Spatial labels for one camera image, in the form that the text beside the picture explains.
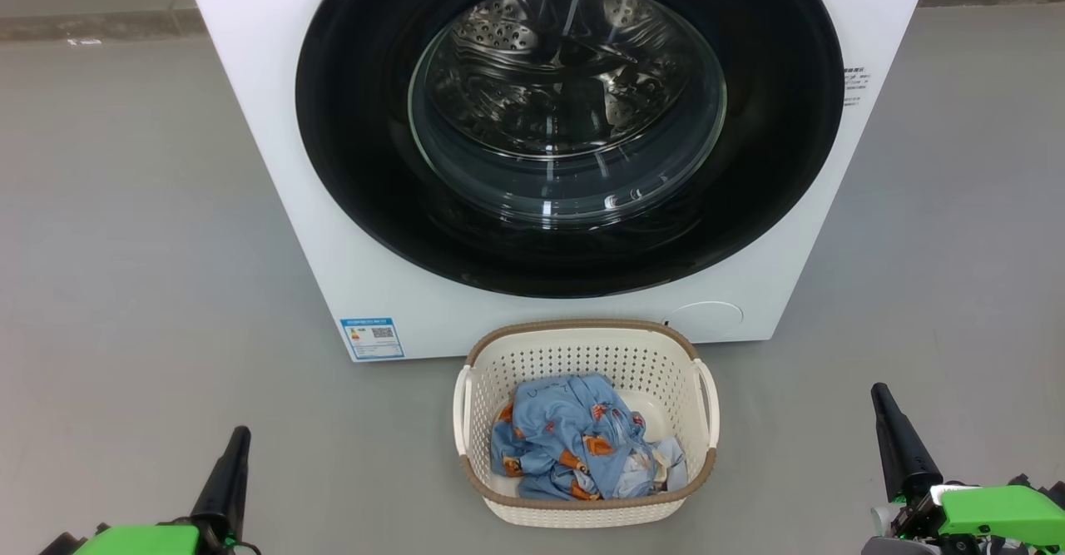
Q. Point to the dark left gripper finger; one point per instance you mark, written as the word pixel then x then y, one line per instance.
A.
pixel 223 488

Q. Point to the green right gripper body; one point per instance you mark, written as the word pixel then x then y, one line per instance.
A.
pixel 998 513

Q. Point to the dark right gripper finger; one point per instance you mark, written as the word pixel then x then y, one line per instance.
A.
pixel 900 451

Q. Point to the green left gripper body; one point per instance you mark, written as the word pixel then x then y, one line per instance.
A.
pixel 141 540

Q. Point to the light blue cream-lined garment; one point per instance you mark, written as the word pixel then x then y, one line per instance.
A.
pixel 666 465

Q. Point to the blue cartoon print garment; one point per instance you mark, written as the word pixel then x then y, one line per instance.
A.
pixel 566 422

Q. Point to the round black glass washer door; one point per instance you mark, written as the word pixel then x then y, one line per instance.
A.
pixel 349 122

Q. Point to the white front-load washing machine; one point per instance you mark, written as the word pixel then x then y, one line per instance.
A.
pixel 274 122

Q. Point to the blue energy label sticker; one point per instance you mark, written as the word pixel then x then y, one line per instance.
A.
pixel 372 339

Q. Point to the round white filter cover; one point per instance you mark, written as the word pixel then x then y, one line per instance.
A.
pixel 707 322

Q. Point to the cream perforated plastic laundry basket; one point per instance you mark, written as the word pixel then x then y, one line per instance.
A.
pixel 582 355

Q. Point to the black text instruction sticker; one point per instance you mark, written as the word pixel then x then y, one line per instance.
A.
pixel 857 85

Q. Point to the perforated stainless steel drum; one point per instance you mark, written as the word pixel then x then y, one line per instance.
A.
pixel 516 39

